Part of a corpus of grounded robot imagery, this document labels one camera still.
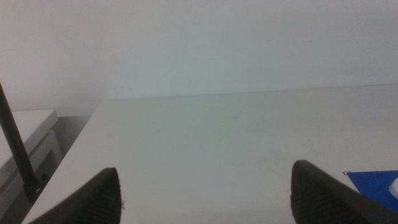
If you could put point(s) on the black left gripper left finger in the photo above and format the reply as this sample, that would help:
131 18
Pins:
96 202

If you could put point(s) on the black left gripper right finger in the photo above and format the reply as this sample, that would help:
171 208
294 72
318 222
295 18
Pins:
320 202

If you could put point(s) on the blue rectangular mat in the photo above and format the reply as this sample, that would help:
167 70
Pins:
370 186

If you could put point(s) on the black stand pole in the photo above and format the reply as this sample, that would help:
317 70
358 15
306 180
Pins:
17 149

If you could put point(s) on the white side cabinet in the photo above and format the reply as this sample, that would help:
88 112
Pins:
31 127

